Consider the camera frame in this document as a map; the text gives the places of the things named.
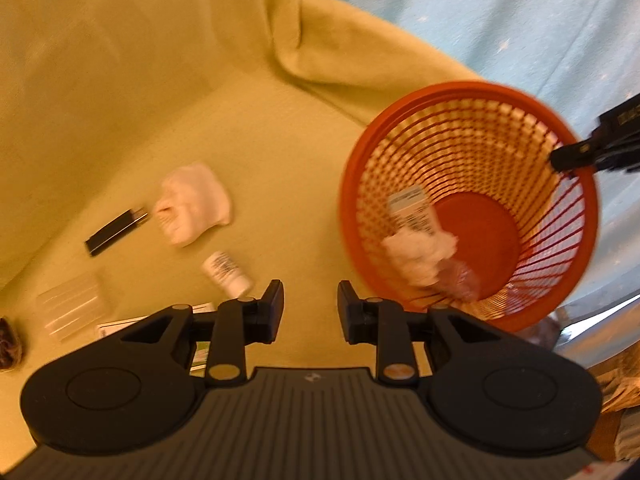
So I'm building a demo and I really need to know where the crumpled white tissue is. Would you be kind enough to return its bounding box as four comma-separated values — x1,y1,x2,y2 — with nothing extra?
153,162,232,247

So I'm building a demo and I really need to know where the white medicine box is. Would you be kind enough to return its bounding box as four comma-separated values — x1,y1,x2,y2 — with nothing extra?
387,185,442,235

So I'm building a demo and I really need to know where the clear plastic wrapper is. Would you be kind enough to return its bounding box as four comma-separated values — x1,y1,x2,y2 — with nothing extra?
434,259,480,302

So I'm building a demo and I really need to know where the dark brown pinecone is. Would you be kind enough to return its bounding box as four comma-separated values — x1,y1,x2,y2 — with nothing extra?
0,318,24,372

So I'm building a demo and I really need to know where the small white pill bottle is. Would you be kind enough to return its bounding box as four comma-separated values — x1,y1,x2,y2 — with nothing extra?
201,252,253,299

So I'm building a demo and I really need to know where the red plastic mesh basket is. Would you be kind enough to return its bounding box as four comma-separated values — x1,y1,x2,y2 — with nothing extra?
340,81,599,333

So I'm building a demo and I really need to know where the yellow-green blanket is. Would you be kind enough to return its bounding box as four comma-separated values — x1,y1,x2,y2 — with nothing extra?
1,0,472,468

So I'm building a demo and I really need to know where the light blue star curtain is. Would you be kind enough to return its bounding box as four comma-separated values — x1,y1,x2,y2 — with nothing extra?
307,0,640,311

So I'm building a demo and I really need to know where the white paper ball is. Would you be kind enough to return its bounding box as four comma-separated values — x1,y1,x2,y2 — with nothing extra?
382,226,458,287

